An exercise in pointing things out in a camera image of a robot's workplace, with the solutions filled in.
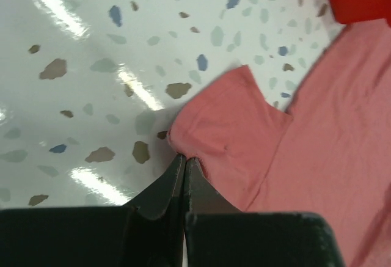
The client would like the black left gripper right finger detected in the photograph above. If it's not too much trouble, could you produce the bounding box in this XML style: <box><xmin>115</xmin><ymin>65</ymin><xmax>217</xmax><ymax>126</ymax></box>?
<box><xmin>185</xmin><ymin>158</ymin><xmax>345</xmax><ymax>266</ymax></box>

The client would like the dusty red t-shirt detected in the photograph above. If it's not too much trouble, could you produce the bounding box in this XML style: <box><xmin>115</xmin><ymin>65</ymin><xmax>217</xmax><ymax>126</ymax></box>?
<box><xmin>168</xmin><ymin>20</ymin><xmax>390</xmax><ymax>266</ymax></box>

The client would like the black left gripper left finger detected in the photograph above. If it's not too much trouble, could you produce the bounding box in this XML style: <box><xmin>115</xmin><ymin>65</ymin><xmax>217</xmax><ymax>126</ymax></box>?
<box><xmin>1</xmin><ymin>155</ymin><xmax>186</xmax><ymax>266</ymax></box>

